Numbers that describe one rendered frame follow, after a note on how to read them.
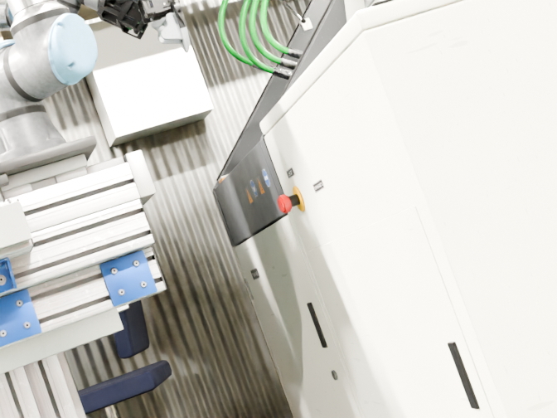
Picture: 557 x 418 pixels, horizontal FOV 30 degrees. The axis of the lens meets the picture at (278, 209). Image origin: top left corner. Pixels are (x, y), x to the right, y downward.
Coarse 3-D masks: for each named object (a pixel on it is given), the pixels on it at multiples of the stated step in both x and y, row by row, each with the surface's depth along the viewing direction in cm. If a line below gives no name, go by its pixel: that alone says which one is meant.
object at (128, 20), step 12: (108, 0) 252; (120, 0) 252; (132, 0) 250; (108, 12) 253; (120, 12) 249; (132, 12) 249; (144, 12) 249; (120, 24) 251; (132, 24) 248; (144, 24) 253
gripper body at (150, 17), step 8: (144, 0) 231; (152, 0) 230; (160, 0) 231; (168, 0) 231; (144, 8) 231; (152, 8) 230; (160, 8) 230; (168, 8) 231; (152, 16) 232; (160, 16) 235
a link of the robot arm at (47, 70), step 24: (24, 0) 190; (48, 0) 192; (24, 24) 189; (48, 24) 189; (72, 24) 191; (24, 48) 190; (48, 48) 188; (72, 48) 189; (96, 48) 196; (24, 72) 191; (48, 72) 190; (72, 72) 190; (48, 96) 198
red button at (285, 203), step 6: (294, 186) 200; (294, 192) 201; (300, 192) 198; (282, 198) 198; (288, 198) 198; (294, 198) 199; (300, 198) 198; (282, 204) 198; (288, 204) 198; (294, 204) 199; (300, 204) 200; (282, 210) 199; (288, 210) 198; (300, 210) 201
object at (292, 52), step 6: (264, 0) 226; (264, 6) 226; (264, 12) 226; (264, 18) 225; (264, 24) 225; (264, 30) 225; (270, 36) 225; (270, 42) 225; (276, 42) 225; (276, 48) 225; (282, 48) 225; (288, 48) 226; (288, 54) 226; (294, 54) 226; (300, 54) 226
